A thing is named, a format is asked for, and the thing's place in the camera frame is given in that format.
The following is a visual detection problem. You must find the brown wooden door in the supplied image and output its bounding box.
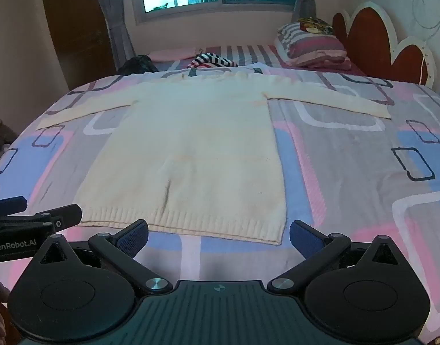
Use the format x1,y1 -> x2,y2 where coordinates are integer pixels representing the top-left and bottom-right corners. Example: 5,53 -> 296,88
40,0 -> 118,76

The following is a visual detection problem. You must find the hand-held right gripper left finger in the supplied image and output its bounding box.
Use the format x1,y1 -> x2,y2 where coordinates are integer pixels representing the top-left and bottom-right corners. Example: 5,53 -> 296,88
33,219 -> 174,295

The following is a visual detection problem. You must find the brown white scalloped headboard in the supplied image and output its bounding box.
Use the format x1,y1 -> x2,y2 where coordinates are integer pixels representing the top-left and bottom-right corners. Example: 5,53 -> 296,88
331,2 -> 436,89

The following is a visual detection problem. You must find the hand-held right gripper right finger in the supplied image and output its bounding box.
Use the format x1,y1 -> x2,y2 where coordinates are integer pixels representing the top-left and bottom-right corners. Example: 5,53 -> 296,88
267,219 -> 404,294

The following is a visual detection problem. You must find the patterned pink blue blanket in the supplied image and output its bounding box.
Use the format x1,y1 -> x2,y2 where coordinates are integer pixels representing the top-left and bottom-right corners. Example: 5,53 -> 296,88
0,63 -> 440,345

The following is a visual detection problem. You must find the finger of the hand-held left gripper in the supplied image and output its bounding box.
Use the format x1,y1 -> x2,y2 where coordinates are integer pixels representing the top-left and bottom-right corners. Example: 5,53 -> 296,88
0,196 -> 28,216
0,204 -> 83,232

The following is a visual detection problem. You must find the pink grey striped bed sheet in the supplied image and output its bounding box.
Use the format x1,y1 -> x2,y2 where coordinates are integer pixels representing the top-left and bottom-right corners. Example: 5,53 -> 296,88
148,43 -> 362,77

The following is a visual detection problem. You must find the cream knitted sweater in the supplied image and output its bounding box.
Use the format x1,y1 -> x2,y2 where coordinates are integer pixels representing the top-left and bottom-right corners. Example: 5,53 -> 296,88
36,70 -> 392,245

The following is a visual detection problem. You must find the brown object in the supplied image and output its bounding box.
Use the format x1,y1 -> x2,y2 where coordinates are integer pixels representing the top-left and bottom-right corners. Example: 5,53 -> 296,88
0,110 -> 19,169

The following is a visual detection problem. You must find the striped pink grey pillow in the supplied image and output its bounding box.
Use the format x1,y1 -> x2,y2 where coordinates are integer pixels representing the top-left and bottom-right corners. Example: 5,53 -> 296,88
274,22 -> 352,69

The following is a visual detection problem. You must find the black white red striped cloth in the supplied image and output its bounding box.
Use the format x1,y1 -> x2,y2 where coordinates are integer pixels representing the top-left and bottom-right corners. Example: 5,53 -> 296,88
187,53 -> 238,69

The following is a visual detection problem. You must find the colourful printed cushion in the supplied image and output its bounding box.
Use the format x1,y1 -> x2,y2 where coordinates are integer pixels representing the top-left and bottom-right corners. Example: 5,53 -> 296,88
298,17 -> 336,36

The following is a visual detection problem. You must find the pink bolster pillow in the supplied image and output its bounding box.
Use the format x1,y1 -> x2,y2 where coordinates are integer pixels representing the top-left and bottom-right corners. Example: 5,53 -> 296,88
148,47 -> 204,62

